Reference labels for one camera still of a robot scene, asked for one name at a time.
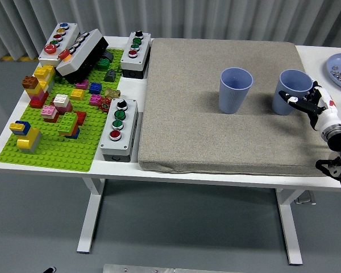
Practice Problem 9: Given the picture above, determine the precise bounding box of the grey four-button control box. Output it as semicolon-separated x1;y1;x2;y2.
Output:
98;98;139;163

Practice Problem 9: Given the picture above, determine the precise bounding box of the brass valve red handwheel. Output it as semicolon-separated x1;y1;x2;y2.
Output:
98;88;122;112

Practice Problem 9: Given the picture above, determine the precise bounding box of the yellow blue grey brick duck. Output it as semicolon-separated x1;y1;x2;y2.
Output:
9;120;43;154

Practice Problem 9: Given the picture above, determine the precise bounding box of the blue ribbed plastic cup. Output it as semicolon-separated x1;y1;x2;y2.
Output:
218;67;254;115
271;69;314;116

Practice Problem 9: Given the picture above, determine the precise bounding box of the grey-brown fabric mat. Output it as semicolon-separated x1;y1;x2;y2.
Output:
138;38;339;177

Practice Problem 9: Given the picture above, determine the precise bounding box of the yellow white brick stack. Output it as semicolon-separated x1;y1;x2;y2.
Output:
33;64;56;93

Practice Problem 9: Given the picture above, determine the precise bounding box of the brown yellow red brick tower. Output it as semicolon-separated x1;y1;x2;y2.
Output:
21;75;49;109

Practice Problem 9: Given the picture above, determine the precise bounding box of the white five-button control box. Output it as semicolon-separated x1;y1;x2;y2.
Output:
38;22;81;68

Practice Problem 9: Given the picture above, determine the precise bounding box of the tilted white black-base button box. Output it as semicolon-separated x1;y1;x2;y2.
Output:
55;28;110;85

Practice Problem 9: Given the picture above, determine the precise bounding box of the white pink brick stack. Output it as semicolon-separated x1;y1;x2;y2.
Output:
53;93;73;114

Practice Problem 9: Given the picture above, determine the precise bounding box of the green studded baseplate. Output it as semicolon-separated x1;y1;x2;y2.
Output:
0;48;125;173

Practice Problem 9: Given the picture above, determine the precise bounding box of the green orange red brick stack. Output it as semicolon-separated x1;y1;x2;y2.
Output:
57;110;88;140

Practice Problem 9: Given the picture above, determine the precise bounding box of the pink red brick stack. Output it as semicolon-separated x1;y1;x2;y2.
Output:
40;105;60;123

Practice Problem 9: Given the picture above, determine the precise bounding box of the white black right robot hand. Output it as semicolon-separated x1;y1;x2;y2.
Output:
278;81;341;132

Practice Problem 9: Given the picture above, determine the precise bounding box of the grey pleated curtain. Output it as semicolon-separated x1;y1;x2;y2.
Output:
0;0;341;61

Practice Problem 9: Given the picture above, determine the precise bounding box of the yellow black floor tape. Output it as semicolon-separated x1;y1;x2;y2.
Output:
0;55;40;62

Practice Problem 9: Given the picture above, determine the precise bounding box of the white table leg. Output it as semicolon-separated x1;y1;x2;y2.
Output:
275;188;303;266
76;177;106;254

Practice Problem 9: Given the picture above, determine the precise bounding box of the grey metal floor bracket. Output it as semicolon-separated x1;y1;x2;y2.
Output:
294;191;317;205

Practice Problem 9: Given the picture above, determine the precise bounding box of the grey three-button knob box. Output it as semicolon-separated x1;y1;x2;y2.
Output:
119;30;152;80

